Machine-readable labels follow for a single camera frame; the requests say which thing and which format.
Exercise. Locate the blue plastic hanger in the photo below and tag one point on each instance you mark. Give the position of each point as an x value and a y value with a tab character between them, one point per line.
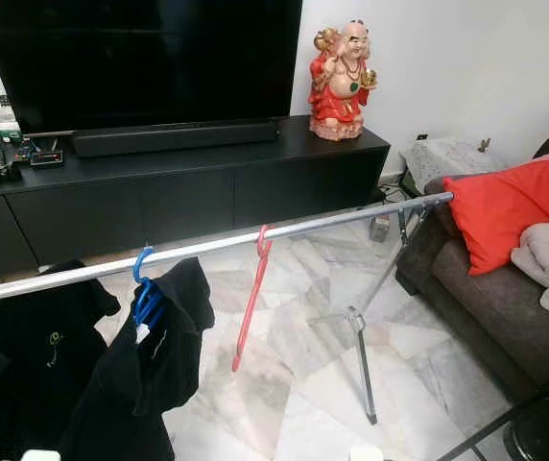
148	303

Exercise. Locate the red plastic hanger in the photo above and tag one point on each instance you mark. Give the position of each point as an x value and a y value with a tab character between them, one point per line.
250	298

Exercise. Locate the black digital display device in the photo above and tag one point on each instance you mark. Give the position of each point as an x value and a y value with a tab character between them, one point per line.
46	157

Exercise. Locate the clear plastic bottle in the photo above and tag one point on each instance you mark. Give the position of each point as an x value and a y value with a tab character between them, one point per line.
9	113

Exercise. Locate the black polo shirt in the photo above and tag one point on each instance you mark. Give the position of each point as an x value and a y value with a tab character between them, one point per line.
35	384
150	403

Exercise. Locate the black soundbar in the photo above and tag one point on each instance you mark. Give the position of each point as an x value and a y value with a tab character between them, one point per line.
174	137

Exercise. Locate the black low TV cabinet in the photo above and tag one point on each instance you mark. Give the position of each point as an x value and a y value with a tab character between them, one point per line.
198	192

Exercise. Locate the black flat screen television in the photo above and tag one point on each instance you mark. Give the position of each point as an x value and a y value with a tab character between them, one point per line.
140	58

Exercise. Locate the silver metal clothes rack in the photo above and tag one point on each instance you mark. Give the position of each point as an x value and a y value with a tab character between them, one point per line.
217	245

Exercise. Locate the red robed laughing Buddha statue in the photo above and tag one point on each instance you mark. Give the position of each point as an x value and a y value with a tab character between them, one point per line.
340	84

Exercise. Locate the grey power adapter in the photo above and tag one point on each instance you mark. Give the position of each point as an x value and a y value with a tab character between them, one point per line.
380	228

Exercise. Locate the lace covered side table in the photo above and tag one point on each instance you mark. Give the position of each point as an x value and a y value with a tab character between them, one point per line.
442	158

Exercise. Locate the small brass figurine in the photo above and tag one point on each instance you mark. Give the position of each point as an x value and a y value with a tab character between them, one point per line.
484	144

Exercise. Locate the brown fabric sofa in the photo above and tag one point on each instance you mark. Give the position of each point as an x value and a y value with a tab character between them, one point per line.
486	307

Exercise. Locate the red cushion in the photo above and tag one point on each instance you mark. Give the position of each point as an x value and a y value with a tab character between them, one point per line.
514	202

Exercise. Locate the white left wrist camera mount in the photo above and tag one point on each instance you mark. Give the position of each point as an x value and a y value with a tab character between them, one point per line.
40	456

